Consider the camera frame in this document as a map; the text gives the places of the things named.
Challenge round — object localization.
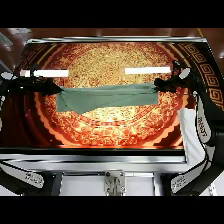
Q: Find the green garment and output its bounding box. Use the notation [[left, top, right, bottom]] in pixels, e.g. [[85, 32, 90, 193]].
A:
[[55, 83, 160, 113]]

